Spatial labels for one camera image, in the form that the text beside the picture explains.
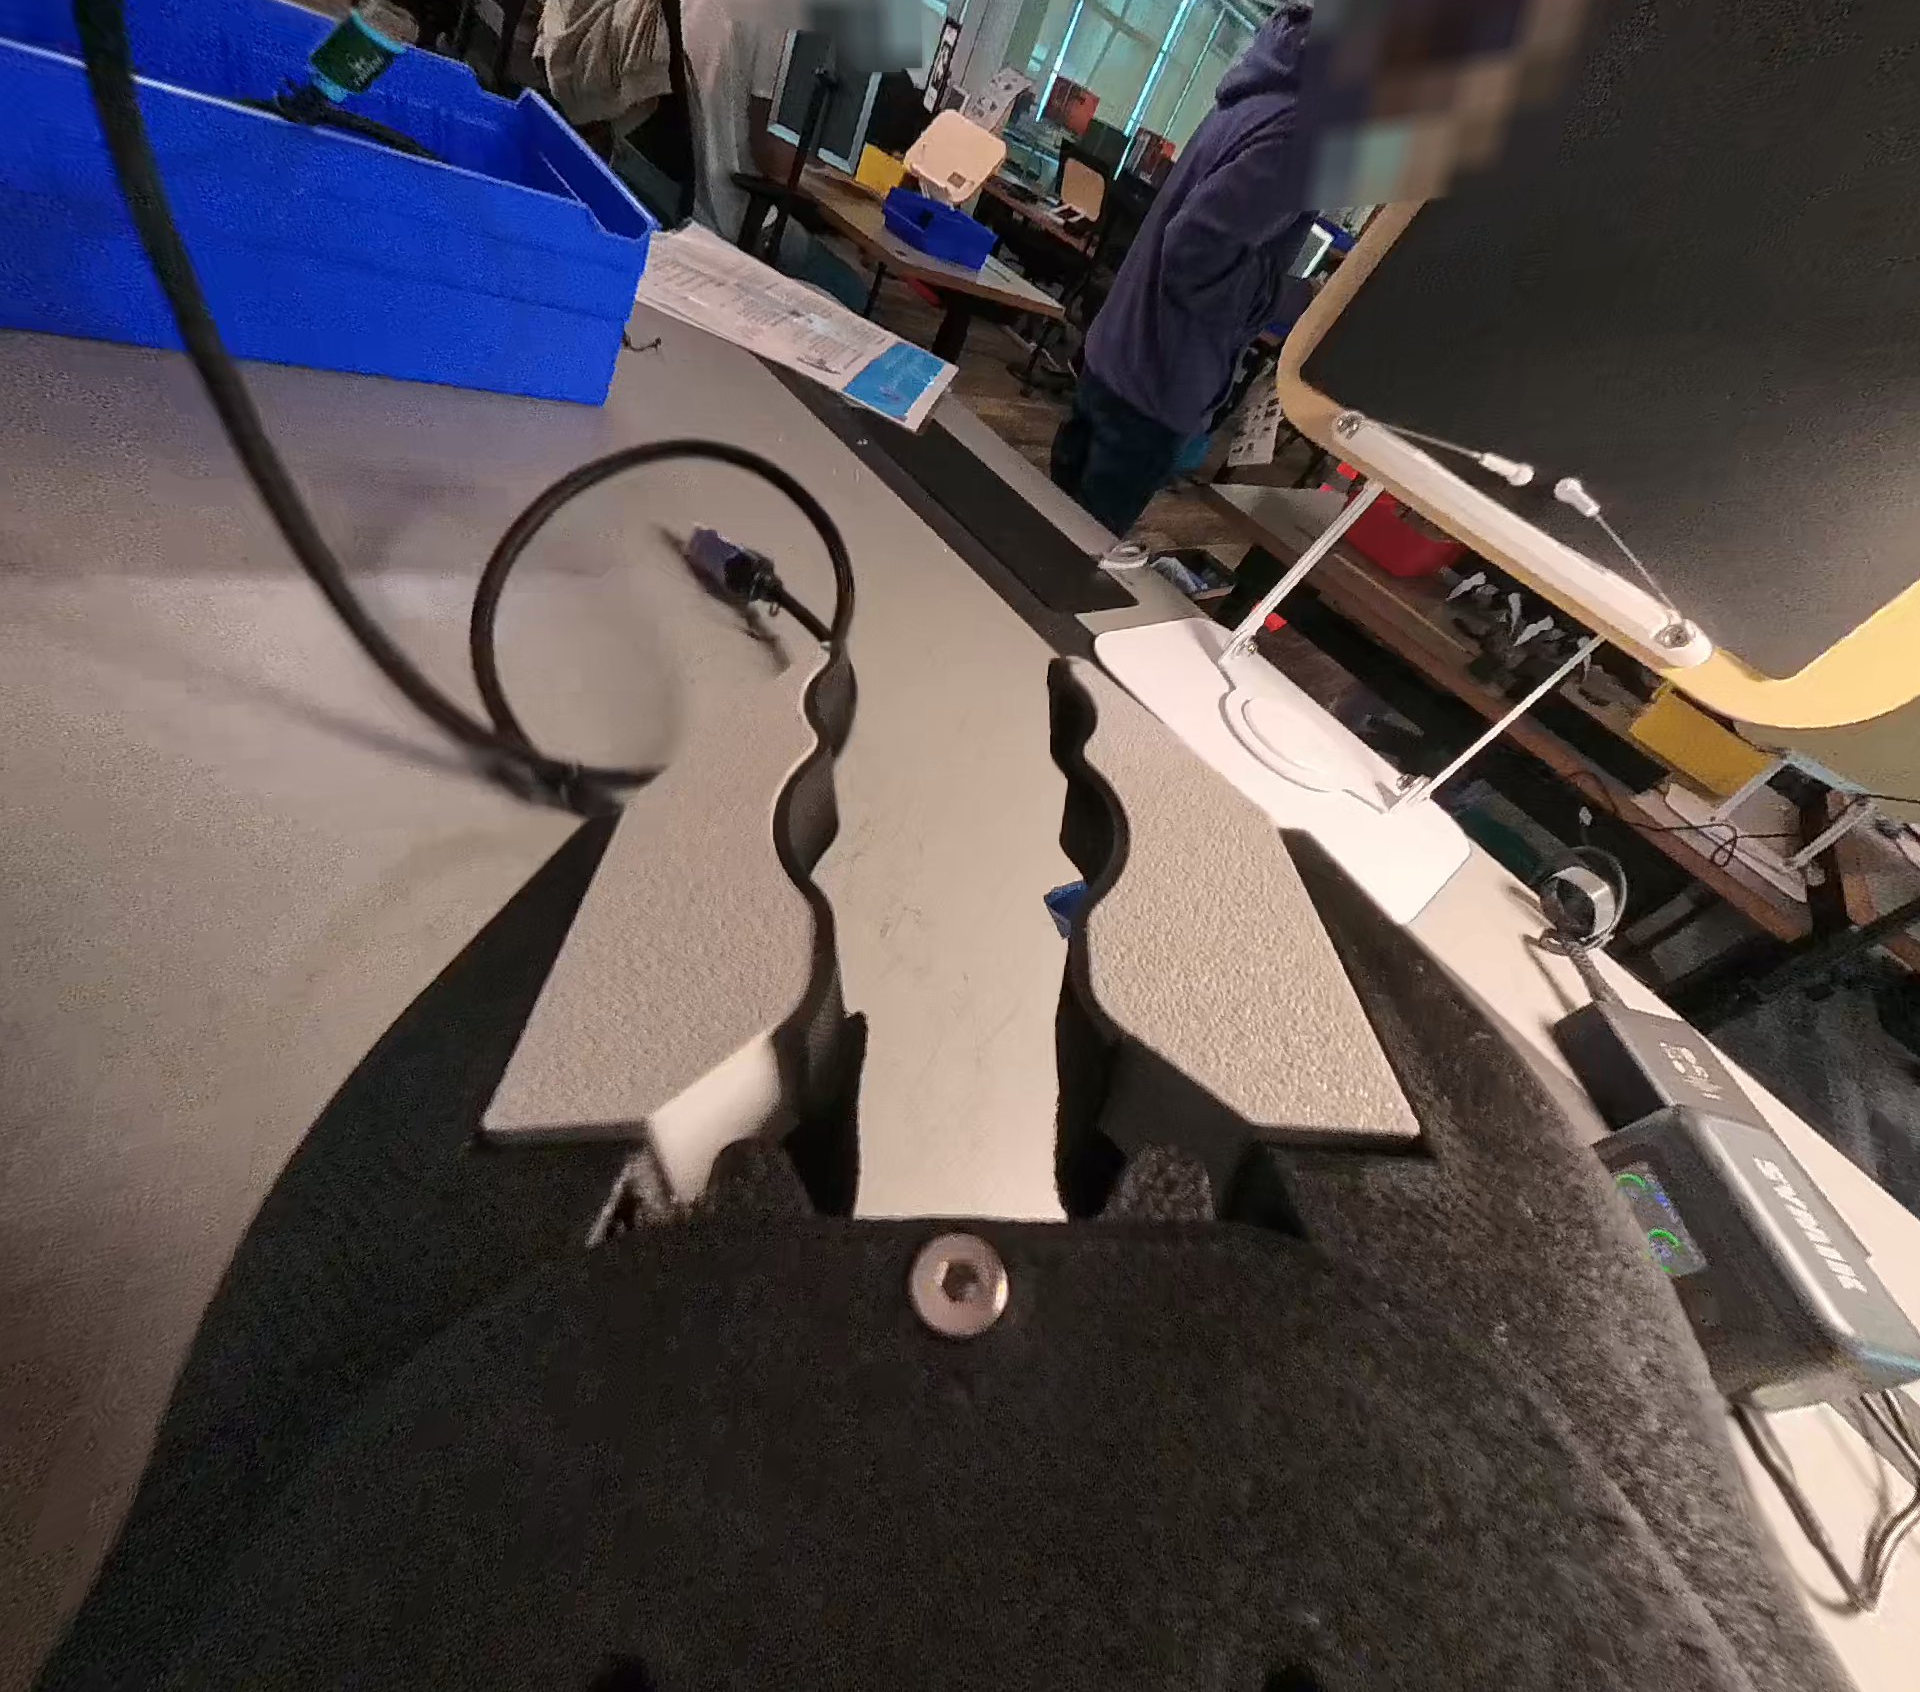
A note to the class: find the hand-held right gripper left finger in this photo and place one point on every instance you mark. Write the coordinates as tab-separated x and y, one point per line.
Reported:
674	942

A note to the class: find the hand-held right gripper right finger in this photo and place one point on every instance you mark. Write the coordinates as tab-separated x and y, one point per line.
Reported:
1244	972

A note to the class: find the white stand with metal rods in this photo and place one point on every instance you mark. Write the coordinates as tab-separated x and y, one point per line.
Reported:
1275	732

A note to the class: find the roll of tape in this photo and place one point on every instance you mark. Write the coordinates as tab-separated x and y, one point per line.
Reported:
1583	890

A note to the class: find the black power adapter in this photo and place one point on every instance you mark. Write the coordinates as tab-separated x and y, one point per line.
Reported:
1650	1063

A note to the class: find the red bin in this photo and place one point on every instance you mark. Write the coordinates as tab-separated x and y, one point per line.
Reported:
1403	545

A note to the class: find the yellow case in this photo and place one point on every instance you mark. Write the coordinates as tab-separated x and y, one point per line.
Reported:
1694	741

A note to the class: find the grey power bank with display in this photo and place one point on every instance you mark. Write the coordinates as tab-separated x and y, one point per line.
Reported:
1785	1256

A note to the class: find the printed paper sheet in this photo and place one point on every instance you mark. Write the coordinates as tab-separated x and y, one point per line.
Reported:
765	313

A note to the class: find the wooden table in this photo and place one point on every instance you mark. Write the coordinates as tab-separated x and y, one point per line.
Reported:
931	282

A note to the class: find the blue plastic bin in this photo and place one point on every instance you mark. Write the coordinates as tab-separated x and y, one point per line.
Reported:
375	252

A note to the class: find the small blue bin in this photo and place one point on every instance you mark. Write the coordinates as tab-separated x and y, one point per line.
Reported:
938	226

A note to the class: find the black panel with wooden rim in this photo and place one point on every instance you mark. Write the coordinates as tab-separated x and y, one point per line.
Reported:
1650	297

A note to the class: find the pale wooden chair back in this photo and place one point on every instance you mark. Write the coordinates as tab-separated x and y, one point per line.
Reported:
953	154

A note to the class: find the dark computer monitor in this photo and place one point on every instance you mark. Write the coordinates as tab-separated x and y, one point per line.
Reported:
822	111

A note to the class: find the beige jacket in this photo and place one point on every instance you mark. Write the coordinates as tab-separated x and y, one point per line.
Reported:
601	12

